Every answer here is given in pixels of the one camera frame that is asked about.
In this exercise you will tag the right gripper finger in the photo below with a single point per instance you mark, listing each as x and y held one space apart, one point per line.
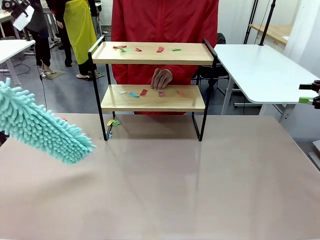
306 86
303 100

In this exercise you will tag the green paper scrap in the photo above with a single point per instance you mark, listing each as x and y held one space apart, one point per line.
175 49
126 50
117 123

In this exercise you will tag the yellow paper scrap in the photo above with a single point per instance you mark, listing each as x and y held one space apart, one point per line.
110 122

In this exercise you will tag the red paper scrap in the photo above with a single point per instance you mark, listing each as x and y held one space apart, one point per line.
138 49
160 49
143 92
115 46
63 118

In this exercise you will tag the teal chenille duster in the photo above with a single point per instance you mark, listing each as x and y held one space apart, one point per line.
45 130

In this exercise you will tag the two-tier wooden metal shelf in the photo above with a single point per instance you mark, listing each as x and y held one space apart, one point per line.
150 60

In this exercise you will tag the person's left hand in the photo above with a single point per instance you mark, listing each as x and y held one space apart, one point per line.
162 78

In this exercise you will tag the white rounded side table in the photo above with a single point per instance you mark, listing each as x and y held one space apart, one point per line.
262 70

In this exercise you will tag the light wooden background table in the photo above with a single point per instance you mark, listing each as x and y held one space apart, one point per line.
275 31

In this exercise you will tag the black stand pole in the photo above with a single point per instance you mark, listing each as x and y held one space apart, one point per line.
267 22

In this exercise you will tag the black tripod stand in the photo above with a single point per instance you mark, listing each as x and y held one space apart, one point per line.
251 20

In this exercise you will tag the black chair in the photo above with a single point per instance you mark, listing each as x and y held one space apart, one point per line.
221 38

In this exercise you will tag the orange paper scrap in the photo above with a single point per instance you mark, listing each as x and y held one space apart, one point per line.
181 93

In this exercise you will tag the person in red jacket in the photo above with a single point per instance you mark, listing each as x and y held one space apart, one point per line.
162 20

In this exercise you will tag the white paper scrap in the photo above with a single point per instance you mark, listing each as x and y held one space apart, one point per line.
121 92

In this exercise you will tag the person in yellow apron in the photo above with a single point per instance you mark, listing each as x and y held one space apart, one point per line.
80 30

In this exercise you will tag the grey floor mat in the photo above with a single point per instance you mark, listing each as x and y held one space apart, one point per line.
56 75

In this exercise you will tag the person in black clothes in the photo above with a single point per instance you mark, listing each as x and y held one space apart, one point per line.
41 45

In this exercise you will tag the white rectangular panel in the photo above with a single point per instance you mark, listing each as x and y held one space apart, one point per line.
23 18

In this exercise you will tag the white background desk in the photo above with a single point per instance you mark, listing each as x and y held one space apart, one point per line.
12 47

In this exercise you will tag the grey metal bracket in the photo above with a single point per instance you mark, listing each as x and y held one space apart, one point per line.
317 145

